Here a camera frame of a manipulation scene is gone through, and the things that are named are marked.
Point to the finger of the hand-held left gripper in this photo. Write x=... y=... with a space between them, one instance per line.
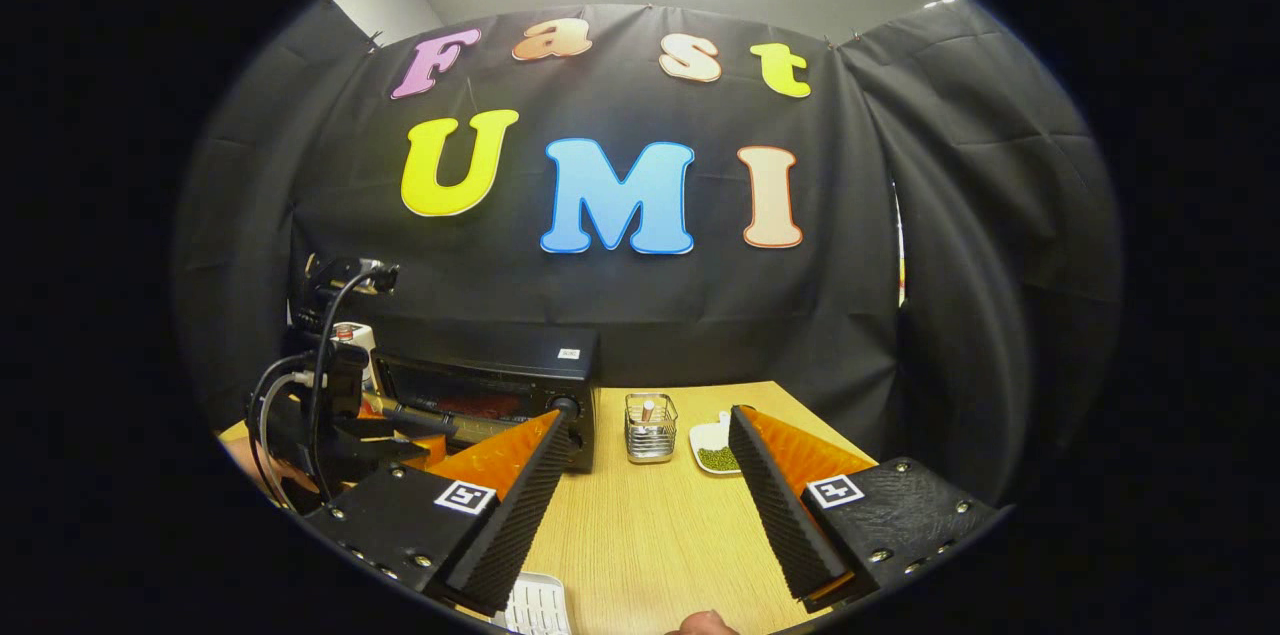
x=390 y=427
x=385 y=453

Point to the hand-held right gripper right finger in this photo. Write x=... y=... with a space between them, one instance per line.
x=785 y=525

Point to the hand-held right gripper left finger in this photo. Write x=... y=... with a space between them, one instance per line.
x=515 y=525

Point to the black electric oven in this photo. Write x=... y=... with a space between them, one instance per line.
x=500 y=355

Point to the clear plastic bottle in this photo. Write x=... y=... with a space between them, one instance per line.
x=358 y=345

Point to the white grid tray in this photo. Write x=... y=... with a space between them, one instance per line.
x=535 y=605

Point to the white divided plate with beans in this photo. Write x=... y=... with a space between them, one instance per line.
x=712 y=445

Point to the black backdrop cloth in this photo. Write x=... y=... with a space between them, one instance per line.
x=700 y=315

